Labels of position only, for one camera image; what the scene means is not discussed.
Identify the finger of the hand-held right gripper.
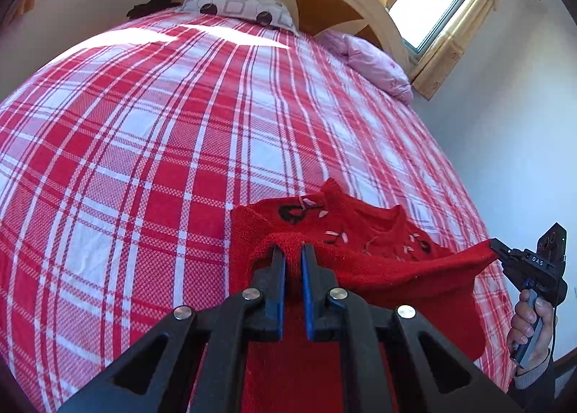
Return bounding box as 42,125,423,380
499,259,535,294
489,238,524,261

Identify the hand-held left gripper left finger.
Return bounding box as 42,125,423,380
58,244,287,413

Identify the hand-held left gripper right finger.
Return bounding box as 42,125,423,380
301,243,524,413

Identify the red embroidered knit sweater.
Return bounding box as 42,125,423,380
230,178,510,413

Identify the person's right forearm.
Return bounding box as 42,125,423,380
506,350,558,413

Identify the person's right hand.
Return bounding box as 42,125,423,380
506,289,558,367

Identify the red plaid bed sheet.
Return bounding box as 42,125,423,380
0,8,519,413

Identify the narrow yellow patterned curtain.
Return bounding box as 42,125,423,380
410,0,515,101

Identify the pink pillow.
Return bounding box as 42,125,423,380
313,29,414,105

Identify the window behind headboard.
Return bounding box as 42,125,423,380
388,0,490,55

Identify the grey patterned pillow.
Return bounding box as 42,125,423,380
176,0,300,37

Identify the black cloth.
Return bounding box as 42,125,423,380
126,0,183,21

